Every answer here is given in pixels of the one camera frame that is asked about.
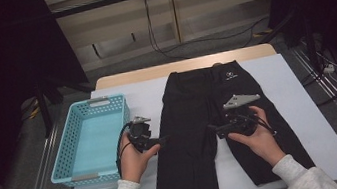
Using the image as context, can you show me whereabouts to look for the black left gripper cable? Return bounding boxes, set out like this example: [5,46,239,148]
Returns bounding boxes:
[109,121,144,189]

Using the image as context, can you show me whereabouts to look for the black wall cable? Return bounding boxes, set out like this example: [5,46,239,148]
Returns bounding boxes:
[142,0,273,58]
[141,0,192,66]

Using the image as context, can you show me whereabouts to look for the person's right hand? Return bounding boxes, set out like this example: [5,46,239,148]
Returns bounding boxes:
[223,101,288,174]

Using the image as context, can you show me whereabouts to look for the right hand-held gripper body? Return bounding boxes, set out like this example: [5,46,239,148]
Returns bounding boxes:
[212,90,267,142]

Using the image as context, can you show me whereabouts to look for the white power plug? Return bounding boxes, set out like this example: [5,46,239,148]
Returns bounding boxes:
[322,63,336,75]

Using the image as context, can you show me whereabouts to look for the person's left hand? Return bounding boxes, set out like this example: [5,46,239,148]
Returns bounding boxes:
[115,127,167,186]

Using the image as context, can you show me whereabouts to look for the white table mat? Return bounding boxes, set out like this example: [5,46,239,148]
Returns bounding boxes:
[48,44,337,189]

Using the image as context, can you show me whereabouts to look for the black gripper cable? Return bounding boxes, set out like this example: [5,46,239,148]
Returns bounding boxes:
[109,121,144,189]
[236,108,278,141]

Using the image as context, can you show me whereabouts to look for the light blue plastic basket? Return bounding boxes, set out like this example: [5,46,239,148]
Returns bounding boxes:
[39,93,140,189]

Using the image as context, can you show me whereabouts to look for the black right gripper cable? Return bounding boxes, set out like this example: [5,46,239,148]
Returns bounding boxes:
[236,108,278,141]

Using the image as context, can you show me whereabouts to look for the black shorts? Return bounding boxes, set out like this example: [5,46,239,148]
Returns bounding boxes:
[137,51,319,189]

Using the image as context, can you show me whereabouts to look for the yellow cable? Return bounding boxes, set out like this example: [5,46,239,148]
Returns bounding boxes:
[252,28,273,38]
[26,106,43,120]

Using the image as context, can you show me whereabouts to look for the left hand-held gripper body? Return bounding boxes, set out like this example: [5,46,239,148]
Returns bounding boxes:
[125,112,163,155]

